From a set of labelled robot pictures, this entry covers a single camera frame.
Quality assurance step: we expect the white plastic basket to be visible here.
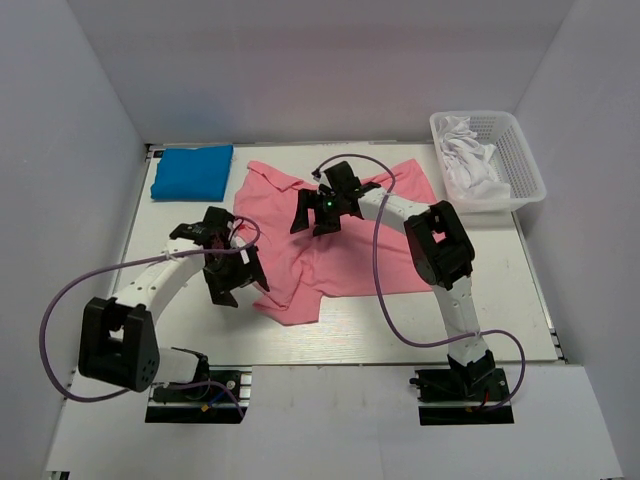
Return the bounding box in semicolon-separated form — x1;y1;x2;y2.
430;110;546;213

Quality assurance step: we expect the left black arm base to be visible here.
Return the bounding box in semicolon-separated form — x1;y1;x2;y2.
145;367;252;425

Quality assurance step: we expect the folded blue t shirt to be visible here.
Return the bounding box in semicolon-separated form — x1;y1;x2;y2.
150;144;234;202

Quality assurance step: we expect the white crumpled t shirt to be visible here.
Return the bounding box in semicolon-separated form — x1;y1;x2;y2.
436;116;511;201

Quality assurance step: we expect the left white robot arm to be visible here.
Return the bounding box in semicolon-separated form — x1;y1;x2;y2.
78;207;269;399

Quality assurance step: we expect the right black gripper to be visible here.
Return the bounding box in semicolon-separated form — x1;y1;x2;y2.
292;189;346;236

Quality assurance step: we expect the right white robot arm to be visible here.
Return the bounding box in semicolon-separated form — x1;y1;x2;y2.
290;154;495;399

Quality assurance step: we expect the pink t shirt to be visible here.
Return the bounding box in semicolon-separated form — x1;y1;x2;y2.
234;161;431;326

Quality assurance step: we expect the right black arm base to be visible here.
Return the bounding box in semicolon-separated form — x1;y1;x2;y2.
409;368;514;426

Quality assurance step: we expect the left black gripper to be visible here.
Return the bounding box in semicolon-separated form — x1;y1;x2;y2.
204;242;269;307

